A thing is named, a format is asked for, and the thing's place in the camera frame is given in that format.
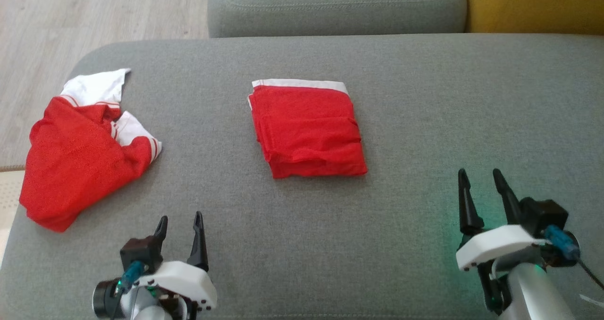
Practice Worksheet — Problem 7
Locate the blue left camera connector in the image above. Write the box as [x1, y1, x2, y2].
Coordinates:
[116, 261, 145, 295]

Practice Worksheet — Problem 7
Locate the red jersey with striped trim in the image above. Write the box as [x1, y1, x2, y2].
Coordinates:
[19, 68, 162, 232]

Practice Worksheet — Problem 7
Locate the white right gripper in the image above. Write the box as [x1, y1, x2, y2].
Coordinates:
[455, 168, 549, 317]

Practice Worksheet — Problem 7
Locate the grey sofa seat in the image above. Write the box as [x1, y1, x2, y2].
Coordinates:
[0, 33, 604, 320]

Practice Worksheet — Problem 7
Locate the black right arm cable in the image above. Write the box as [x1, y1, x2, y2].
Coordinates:
[575, 258, 604, 292]

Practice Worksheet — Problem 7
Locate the grey sofa cushion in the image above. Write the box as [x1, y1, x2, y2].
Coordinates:
[208, 0, 468, 38]

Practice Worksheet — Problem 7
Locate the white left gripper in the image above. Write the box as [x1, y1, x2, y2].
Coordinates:
[136, 211, 218, 320]

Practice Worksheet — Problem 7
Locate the yellow sofa cushion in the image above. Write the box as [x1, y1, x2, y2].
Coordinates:
[465, 0, 604, 35]

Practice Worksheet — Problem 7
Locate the blue camera connector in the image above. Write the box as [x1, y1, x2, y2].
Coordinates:
[544, 225, 581, 260]
[116, 261, 145, 295]

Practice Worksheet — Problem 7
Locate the red garment white band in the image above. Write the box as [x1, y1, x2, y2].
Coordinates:
[248, 79, 368, 179]

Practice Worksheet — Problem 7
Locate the blue right camera connector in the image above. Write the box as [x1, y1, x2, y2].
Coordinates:
[544, 225, 581, 260]

